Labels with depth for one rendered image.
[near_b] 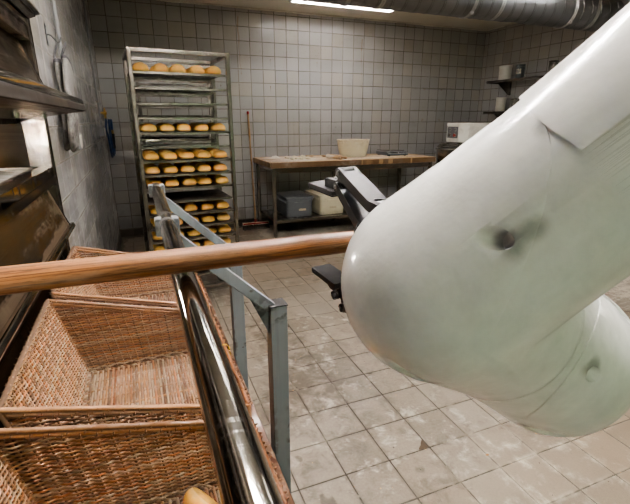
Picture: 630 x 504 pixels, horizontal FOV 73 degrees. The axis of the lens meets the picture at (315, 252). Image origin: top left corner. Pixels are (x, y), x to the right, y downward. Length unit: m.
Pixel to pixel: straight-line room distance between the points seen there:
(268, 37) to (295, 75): 0.53
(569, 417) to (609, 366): 0.04
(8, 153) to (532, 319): 1.95
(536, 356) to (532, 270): 0.06
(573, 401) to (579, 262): 0.12
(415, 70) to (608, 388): 6.42
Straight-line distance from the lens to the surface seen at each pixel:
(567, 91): 0.21
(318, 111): 5.92
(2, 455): 0.99
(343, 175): 0.50
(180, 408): 1.02
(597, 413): 0.32
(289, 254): 0.56
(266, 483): 0.26
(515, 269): 0.19
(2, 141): 2.03
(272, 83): 5.73
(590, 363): 0.28
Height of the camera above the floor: 1.36
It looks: 17 degrees down
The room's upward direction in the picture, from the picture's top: straight up
